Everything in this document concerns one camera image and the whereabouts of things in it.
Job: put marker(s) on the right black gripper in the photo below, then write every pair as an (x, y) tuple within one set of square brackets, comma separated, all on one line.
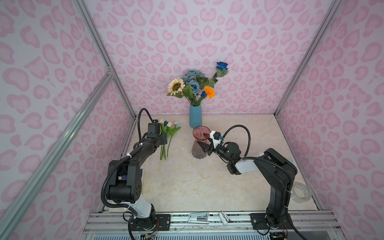
[(210, 147)]

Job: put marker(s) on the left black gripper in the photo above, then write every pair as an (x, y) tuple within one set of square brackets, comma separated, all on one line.
[(162, 139)]

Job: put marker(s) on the teal ceramic vase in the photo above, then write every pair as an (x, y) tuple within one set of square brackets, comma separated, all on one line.
[(195, 116)]

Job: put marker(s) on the dark blue tulip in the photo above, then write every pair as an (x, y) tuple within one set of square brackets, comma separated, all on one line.
[(165, 123), (203, 95)]

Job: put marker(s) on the cream sunflower stem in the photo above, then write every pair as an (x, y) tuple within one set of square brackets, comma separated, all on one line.
[(177, 88)]

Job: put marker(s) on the orange carnation stem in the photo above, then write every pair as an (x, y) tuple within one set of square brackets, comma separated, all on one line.
[(210, 93)]

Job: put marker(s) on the dusty blue rose bouquet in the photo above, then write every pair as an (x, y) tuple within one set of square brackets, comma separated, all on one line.
[(197, 80)]

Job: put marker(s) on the blue rose stem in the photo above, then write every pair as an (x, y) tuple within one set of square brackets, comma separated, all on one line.
[(221, 71)]

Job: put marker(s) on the white tulip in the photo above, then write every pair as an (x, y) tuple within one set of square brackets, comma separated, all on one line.
[(162, 121)]

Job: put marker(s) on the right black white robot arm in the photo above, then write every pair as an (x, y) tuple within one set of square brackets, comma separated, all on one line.
[(276, 169)]

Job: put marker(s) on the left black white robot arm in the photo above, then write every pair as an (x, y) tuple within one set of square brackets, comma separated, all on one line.
[(122, 187)]

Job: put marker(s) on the cream pink tulip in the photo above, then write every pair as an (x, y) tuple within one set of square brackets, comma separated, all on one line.
[(170, 132)]

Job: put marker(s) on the clear tape roll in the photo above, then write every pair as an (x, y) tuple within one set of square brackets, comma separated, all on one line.
[(300, 193)]

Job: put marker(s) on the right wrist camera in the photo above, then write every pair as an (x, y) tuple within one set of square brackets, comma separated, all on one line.
[(216, 139)]

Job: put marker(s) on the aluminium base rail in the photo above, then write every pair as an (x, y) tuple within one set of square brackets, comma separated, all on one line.
[(310, 225)]

